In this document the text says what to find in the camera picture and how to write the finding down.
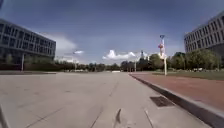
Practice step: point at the dark glass building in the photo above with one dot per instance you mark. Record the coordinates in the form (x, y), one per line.
(23, 40)

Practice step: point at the lamp pole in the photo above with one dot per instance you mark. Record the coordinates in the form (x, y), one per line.
(164, 65)
(75, 61)

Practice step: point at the grey building with window grid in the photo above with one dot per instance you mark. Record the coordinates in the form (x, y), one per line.
(208, 35)

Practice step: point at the dark stone kerb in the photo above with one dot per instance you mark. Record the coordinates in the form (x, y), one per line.
(193, 107)

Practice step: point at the pale pole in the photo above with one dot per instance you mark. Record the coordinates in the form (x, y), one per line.
(22, 63)

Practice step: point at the grey concrete pavement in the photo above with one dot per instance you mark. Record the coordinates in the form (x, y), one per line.
(73, 96)

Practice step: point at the row of trees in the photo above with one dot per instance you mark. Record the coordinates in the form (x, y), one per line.
(196, 60)

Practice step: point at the grass strip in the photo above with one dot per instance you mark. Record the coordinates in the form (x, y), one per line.
(196, 75)

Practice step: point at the dark drain cover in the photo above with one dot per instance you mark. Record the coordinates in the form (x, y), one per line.
(162, 101)

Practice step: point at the distant tall building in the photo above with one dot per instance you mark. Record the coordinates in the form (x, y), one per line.
(142, 55)

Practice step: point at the red brick path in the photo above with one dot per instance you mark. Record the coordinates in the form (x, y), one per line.
(196, 88)

